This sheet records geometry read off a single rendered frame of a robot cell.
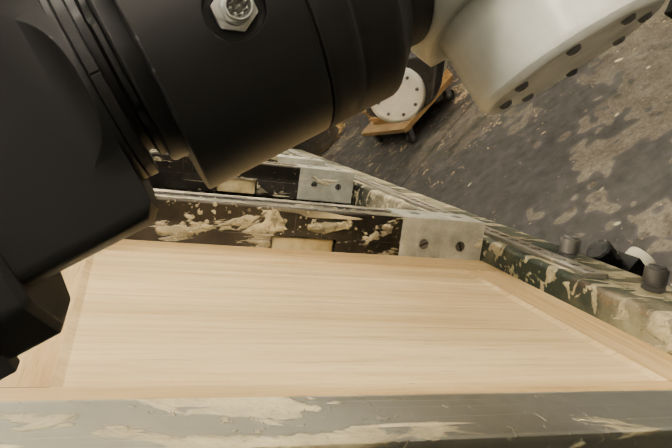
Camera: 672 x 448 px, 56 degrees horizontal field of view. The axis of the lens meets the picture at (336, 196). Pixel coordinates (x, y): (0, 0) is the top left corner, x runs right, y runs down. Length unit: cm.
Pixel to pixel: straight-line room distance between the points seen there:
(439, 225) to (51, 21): 73
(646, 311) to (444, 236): 30
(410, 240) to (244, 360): 43
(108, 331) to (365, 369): 19
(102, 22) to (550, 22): 12
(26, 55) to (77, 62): 1
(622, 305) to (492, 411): 34
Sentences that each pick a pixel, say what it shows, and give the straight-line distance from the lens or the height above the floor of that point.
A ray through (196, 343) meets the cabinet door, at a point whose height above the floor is 121.
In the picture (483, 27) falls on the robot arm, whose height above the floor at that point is 132.
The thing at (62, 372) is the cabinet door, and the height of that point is 128.
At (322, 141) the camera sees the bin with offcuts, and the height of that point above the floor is 8.
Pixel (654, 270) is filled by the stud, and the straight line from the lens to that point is 74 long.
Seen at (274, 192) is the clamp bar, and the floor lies 103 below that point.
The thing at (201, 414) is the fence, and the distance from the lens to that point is 33.
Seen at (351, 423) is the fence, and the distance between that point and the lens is 34.
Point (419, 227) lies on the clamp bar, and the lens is 84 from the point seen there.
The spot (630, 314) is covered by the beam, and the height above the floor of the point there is 90.
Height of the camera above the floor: 137
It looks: 19 degrees down
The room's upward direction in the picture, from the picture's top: 43 degrees counter-clockwise
